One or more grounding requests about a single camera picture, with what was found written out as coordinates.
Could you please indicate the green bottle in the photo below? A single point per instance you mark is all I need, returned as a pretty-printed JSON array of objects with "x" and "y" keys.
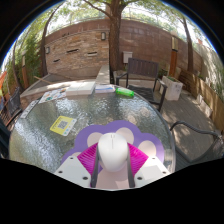
[{"x": 125, "y": 92}]

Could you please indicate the white planter box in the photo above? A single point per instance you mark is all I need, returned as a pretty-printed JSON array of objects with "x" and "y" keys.
[{"x": 173, "y": 89}]

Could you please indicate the yellow square card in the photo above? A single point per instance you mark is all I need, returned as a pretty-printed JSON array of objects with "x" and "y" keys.
[{"x": 68, "y": 128}]

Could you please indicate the wooden stick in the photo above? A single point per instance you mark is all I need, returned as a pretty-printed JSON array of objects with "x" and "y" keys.
[{"x": 43, "y": 80}]

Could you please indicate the stone raised planter bed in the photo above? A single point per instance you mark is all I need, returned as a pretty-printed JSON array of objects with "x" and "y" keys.
[{"x": 40, "y": 85}]

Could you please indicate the thin curved tree trunk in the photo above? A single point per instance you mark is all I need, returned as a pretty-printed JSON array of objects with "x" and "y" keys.
[{"x": 43, "y": 53}]

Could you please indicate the wooden lantern post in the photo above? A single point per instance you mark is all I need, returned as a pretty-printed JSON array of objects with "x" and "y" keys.
[
  {"x": 25, "y": 75},
  {"x": 173, "y": 60}
]

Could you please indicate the white computer mouse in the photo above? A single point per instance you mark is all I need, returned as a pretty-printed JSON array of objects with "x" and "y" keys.
[{"x": 113, "y": 151}]

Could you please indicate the dark wooden slatted chair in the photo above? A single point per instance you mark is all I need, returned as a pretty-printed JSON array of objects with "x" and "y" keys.
[{"x": 143, "y": 68}]

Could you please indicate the black mesh chair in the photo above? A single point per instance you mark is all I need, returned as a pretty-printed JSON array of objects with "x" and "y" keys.
[{"x": 13, "y": 103}]

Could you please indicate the slim tree trunk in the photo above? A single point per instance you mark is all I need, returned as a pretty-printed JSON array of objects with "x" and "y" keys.
[{"x": 189, "y": 50}]

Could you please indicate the white flat box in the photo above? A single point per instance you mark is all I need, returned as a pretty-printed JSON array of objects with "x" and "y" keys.
[{"x": 80, "y": 88}]

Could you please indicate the black wall lamp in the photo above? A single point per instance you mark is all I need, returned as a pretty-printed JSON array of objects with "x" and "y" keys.
[
  {"x": 103, "y": 36},
  {"x": 47, "y": 50}
]

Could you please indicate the purple paw-shaped mouse pad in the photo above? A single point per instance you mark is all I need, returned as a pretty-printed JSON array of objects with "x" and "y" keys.
[{"x": 113, "y": 126}]

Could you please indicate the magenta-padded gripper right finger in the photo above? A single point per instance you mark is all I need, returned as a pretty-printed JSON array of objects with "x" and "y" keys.
[{"x": 151, "y": 170}]

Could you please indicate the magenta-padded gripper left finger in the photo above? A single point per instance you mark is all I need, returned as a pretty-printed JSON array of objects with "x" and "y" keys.
[{"x": 73, "y": 170}]

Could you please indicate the grey wall box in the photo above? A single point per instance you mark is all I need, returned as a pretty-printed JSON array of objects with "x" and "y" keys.
[{"x": 127, "y": 57}]

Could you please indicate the thick tree trunk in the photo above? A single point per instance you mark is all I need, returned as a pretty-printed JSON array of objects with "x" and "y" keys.
[{"x": 115, "y": 43}]

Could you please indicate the orange fabric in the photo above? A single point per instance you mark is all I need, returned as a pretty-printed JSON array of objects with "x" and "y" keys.
[{"x": 2, "y": 78}]

